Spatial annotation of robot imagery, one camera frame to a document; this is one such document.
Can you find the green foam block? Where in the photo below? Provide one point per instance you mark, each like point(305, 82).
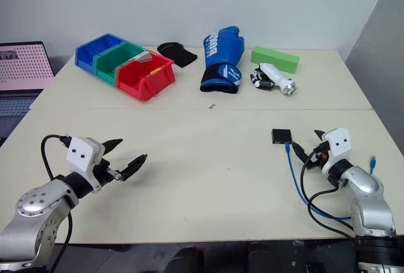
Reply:
point(274, 58)

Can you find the clear plastic piece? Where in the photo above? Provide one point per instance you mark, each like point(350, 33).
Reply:
point(145, 58)

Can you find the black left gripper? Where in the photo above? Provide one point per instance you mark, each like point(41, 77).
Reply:
point(104, 173)

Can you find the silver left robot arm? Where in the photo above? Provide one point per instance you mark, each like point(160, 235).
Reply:
point(34, 203)

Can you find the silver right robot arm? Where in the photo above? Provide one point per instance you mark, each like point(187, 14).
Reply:
point(363, 184)

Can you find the small yellow piece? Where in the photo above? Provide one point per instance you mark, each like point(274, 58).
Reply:
point(156, 71)

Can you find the blue plastic storage bin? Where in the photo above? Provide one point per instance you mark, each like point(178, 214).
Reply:
point(91, 50)

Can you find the red plastic storage bin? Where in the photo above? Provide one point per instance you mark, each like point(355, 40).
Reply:
point(148, 80)

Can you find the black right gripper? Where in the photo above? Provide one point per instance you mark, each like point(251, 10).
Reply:
point(318, 159)

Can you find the blue boxing glove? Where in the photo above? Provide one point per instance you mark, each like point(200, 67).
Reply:
point(222, 55)

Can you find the black fabric pad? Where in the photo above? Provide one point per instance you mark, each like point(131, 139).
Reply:
point(178, 54)

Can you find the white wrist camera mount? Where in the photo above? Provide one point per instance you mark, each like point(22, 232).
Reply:
point(82, 153)
point(337, 147)

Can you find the open laptop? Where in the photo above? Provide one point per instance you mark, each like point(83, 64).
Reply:
point(22, 71)

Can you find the small black box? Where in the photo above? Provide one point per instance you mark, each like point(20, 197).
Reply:
point(281, 136)

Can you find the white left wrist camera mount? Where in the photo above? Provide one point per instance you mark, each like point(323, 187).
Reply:
point(82, 153)

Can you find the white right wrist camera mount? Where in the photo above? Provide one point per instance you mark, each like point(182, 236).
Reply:
point(337, 147)

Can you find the white robotic dexterous hand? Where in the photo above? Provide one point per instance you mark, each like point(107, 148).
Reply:
point(273, 76)

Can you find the green plastic storage bin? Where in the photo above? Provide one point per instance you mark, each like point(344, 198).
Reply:
point(115, 57)

